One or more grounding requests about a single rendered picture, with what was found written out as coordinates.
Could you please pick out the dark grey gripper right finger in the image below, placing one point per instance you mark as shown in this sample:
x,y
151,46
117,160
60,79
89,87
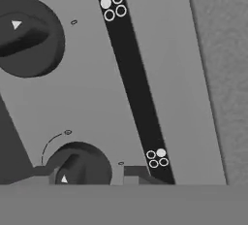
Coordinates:
x,y
135,172

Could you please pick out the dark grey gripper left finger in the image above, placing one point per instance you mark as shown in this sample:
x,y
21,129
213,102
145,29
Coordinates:
x,y
40,173

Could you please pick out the dark grey stove knob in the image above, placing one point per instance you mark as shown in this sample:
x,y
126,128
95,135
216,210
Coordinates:
x,y
87,164
29,41

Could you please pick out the grey stove with black strip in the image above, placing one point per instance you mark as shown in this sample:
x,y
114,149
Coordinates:
x,y
97,99

